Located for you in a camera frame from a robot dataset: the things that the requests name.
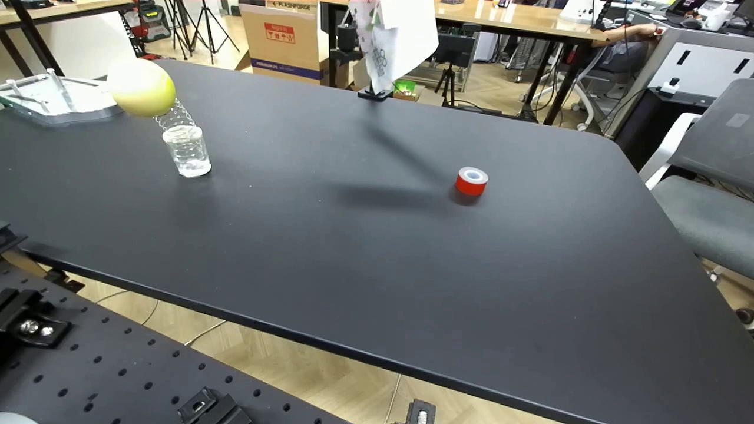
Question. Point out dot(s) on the clear plastic cup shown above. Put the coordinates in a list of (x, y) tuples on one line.
[(186, 150)]

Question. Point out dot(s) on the grey office chair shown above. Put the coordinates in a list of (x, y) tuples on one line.
[(702, 178)]

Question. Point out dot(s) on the red tape roll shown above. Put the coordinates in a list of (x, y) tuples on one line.
[(469, 182)]

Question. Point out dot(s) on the clear acrylic rack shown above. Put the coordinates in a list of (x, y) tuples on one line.
[(51, 101)]

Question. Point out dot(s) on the black perforated breadboard plate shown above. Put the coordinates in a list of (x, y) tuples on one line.
[(70, 361)]

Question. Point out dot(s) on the wooden background table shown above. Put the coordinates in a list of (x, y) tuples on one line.
[(548, 24)]

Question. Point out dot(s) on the white towel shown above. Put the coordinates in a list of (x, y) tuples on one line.
[(389, 39)]

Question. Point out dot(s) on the cardboard box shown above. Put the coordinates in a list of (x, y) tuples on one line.
[(287, 39)]

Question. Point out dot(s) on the yellow-green ball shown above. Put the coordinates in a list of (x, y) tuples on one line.
[(142, 88)]

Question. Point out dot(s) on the black camera tripod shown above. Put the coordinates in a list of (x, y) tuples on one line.
[(448, 88)]

